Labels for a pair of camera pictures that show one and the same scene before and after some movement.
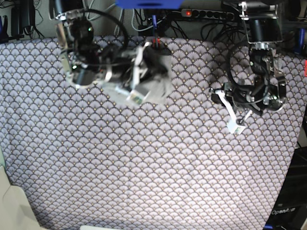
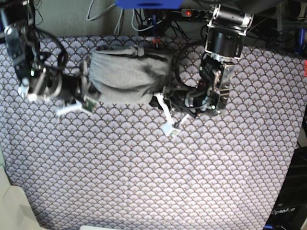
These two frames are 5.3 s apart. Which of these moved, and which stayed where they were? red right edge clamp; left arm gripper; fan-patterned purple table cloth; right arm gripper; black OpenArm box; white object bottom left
Moved: right arm gripper; left arm gripper
Stayed: red right edge clamp; black OpenArm box; white object bottom left; fan-patterned purple table cloth
